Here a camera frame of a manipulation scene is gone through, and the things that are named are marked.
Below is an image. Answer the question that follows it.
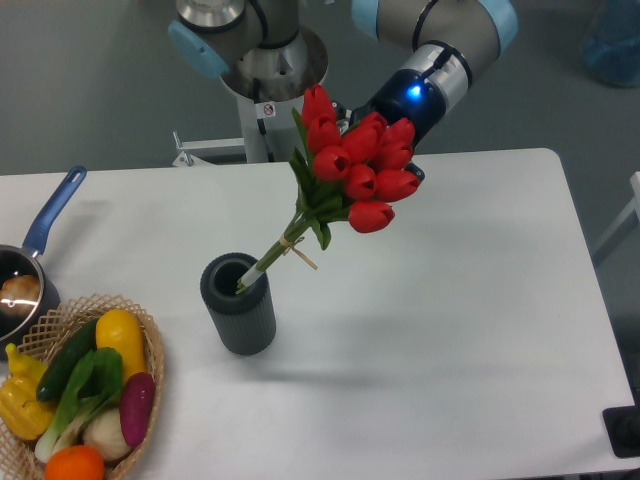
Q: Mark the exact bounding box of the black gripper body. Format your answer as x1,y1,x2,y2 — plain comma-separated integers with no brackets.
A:
332,99,389,135

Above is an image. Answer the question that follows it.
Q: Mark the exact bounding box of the red tulip bouquet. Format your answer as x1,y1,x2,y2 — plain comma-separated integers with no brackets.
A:
236,84,421,294

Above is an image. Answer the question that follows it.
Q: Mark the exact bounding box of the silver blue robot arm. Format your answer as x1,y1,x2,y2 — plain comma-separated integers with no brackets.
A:
168,1,518,163

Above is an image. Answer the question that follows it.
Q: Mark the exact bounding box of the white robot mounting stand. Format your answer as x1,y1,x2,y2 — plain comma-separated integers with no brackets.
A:
172,96,303,167

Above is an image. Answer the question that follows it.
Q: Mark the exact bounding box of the dark grey ribbed vase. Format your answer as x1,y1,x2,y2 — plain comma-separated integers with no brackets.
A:
200,252,276,356

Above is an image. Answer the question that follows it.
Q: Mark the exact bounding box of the blue translucent container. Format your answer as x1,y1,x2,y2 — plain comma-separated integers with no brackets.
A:
581,1,639,87

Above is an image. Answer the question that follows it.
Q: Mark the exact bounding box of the black device at edge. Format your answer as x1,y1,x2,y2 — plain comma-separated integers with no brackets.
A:
602,406,639,458

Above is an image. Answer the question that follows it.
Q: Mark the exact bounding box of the purple eggplant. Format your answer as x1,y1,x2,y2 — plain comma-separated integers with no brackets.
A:
119,372,155,448

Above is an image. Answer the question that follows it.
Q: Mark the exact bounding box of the green bok choy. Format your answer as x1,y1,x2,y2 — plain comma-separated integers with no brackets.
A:
34,347,123,463

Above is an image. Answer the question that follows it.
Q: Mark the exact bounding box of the green cucumber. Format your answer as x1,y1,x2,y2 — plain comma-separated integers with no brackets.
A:
36,319,97,402

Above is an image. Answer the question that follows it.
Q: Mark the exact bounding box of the beige garlic bulb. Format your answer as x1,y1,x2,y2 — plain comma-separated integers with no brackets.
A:
82,408,132,462

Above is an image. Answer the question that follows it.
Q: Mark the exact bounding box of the bread roll in pan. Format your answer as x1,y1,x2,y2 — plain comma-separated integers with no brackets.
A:
1,275,40,319

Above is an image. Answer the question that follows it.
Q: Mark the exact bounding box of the orange fruit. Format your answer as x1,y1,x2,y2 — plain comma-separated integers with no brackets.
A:
45,445,106,480

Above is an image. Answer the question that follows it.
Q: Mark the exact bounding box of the yellow bell pepper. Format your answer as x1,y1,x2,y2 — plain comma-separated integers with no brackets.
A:
1,343,57,441

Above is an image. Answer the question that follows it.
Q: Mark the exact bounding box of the woven bamboo basket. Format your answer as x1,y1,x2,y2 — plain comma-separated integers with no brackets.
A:
1,294,165,479

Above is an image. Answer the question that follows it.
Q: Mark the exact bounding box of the white frame at right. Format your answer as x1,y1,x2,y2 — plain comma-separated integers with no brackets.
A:
591,172,639,267

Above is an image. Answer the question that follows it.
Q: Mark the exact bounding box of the blue handled saucepan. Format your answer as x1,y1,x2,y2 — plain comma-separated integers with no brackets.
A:
1,166,87,345

